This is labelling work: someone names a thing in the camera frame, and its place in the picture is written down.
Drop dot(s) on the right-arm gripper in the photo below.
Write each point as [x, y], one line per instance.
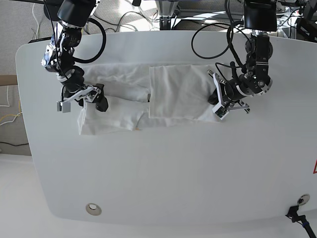
[89, 93]

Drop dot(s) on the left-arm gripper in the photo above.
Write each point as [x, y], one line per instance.
[228, 93]

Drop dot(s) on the white printed T-shirt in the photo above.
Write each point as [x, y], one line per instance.
[148, 95]

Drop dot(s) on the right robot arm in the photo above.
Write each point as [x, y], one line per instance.
[59, 57]

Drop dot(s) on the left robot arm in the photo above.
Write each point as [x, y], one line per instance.
[250, 78]

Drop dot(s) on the black flat device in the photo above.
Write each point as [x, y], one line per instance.
[39, 40]

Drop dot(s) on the brown cardboard box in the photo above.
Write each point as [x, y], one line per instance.
[7, 80]

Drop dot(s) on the silver table grommet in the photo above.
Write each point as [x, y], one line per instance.
[93, 209]

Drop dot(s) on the red warning sticker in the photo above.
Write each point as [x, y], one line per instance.
[315, 168]

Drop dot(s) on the grey table grommet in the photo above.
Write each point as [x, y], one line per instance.
[303, 199]

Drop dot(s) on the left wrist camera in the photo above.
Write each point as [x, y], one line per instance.
[220, 111]

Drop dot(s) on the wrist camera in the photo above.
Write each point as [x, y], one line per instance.
[220, 111]
[64, 107]

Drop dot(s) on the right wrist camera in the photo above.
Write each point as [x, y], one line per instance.
[64, 107]

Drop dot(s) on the silver aluminium upright post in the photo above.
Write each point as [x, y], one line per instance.
[166, 9]

